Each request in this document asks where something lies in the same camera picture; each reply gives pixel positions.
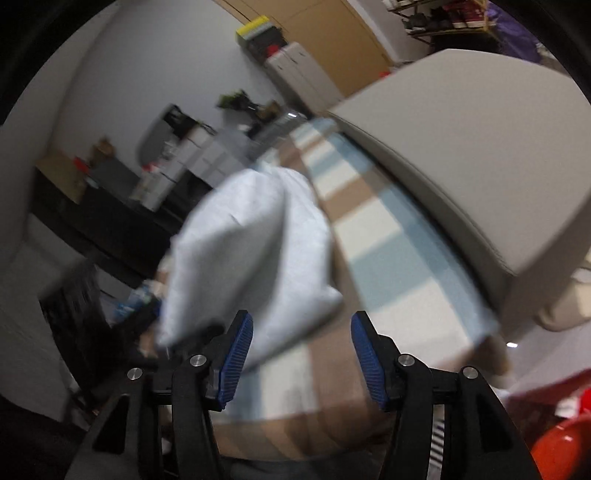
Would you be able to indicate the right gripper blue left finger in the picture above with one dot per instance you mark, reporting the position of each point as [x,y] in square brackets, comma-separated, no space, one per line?
[226,355]

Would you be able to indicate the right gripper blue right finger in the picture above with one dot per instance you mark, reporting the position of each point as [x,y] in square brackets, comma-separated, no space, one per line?
[376,354]

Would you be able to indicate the light grey hoodie sweatshirt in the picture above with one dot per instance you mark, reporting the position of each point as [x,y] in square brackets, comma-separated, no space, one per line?
[259,243]

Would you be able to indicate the checkered bed sheet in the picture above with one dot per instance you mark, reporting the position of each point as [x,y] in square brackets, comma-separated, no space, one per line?
[390,260]

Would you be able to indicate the blue white plaid shirt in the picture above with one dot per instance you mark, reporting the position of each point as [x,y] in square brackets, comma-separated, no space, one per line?
[148,293]

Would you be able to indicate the black wardrobe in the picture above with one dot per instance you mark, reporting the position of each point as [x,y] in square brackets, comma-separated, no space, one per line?
[124,239]

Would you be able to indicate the red plastic stool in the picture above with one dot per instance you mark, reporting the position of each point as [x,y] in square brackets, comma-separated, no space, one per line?
[554,421]

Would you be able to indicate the white drawer desk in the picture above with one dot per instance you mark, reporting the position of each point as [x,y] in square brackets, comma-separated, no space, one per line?
[199,154]

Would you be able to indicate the beige padded bed headboard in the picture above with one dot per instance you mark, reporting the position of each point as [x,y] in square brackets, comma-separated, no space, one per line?
[497,150]

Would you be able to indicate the silver hard-shell suitcase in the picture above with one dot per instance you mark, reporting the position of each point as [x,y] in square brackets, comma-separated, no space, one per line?
[278,127]

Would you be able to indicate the arched grey mirror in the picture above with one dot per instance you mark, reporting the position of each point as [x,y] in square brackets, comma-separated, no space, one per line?
[165,128]

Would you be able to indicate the wrapped flower bouquet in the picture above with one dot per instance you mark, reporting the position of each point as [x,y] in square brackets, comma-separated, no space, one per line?
[237,101]

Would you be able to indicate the white tall suitcase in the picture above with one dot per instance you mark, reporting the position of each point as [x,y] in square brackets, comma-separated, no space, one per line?
[304,81]

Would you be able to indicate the black shoe box stack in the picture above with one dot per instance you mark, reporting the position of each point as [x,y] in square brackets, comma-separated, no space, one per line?
[263,44]

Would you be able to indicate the wooden door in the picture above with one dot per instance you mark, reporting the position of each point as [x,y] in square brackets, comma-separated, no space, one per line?
[332,31]

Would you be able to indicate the wooden shoe rack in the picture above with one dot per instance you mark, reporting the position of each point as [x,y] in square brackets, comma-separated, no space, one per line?
[425,19]

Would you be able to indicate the yellow lid shoe box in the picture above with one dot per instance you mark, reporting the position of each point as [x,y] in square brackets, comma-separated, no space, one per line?
[252,29]

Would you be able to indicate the purple plastic bag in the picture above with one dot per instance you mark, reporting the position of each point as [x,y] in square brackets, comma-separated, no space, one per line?
[514,39]

